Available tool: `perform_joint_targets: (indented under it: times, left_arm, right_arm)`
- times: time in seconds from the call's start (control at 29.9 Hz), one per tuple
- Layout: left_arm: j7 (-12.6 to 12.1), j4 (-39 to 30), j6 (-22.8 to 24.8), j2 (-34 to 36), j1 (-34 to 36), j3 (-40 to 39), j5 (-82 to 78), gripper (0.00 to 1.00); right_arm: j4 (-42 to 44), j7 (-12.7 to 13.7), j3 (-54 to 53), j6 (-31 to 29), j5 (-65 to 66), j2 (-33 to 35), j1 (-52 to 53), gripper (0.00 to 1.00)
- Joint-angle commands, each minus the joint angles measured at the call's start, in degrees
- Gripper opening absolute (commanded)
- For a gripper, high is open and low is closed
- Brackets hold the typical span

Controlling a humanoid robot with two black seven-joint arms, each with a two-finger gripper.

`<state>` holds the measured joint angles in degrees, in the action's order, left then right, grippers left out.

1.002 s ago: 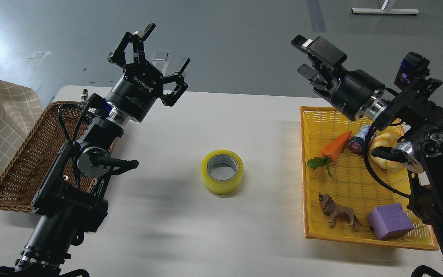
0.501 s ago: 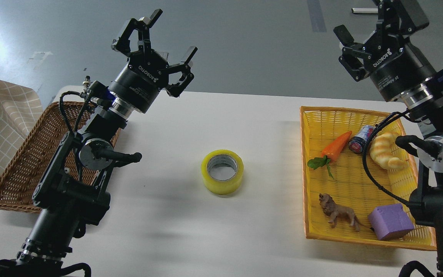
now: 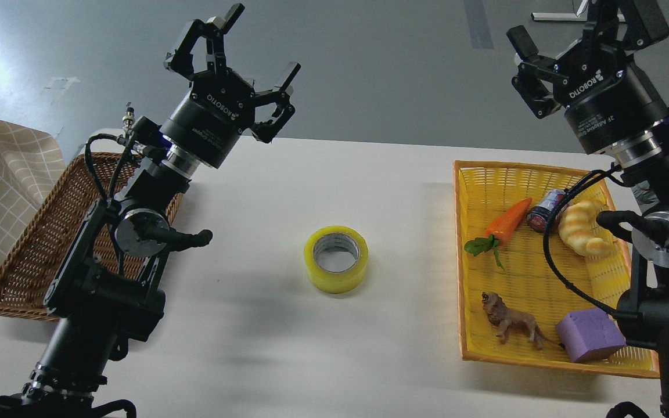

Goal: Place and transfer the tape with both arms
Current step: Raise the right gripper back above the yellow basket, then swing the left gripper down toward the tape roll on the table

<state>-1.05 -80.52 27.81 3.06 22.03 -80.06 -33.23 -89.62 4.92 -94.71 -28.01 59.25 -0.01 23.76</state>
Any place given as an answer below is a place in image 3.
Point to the toy croissant bread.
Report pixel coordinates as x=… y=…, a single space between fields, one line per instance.
x=576 y=229

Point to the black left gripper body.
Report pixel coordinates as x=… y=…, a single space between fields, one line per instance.
x=209 y=120

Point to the brown wicker basket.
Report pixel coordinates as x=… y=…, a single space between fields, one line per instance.
x=32 y=249

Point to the small drink can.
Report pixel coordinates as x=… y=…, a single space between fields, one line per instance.
x=539 y=216

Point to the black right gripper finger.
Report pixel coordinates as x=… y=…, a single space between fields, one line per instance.
x=534 y=71
x=620 y=27

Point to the purple foam cube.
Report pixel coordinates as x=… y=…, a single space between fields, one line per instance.
x=589 y=335

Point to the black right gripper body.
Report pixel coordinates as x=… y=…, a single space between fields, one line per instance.
x=607 y=97

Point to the brown toy lion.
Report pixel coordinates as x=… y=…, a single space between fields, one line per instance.
x=504 y=318

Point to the yellow plastic basket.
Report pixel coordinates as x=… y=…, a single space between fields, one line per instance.
x=520 y=274

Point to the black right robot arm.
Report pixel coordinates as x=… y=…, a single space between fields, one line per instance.
x=642 y=312

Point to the orange toy carrot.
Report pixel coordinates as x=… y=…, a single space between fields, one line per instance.
x=499 y=232

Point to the yellow tape roll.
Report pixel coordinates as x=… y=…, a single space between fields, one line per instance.
x=331 y=238

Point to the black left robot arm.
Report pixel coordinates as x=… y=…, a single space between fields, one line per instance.
x=70 y=371

